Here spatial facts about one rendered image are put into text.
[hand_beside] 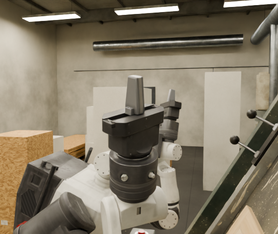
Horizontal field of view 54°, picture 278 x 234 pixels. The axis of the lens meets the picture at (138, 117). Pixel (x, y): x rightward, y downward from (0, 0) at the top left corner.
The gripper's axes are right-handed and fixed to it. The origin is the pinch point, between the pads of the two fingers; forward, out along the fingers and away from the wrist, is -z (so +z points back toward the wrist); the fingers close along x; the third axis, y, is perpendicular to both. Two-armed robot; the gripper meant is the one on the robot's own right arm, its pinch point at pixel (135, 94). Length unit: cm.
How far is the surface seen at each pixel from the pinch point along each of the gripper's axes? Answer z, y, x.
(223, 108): 127, -172, 380
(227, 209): 55, -4, 54
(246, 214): 48, 6, 47
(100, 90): 76, -240, 174
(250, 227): 46, 10, 40
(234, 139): 32, -10, 65
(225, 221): 60, -3, 53
